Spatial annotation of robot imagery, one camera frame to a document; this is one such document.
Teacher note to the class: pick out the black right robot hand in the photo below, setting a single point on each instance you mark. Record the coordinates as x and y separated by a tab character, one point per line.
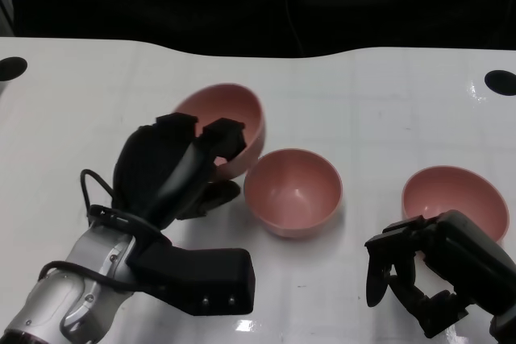
463	247

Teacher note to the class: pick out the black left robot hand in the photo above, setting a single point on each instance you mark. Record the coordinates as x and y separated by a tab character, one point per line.
145	167

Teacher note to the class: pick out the pink plastic bowl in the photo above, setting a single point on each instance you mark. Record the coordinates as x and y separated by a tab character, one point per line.
234	106
451	195
290	195

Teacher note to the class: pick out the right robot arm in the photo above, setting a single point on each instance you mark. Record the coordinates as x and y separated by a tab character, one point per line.
506	330

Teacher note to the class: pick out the black round table grommet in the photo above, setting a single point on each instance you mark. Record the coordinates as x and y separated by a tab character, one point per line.
11	69
502	82

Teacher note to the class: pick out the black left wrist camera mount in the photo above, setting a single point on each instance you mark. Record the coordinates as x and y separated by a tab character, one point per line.
201	271

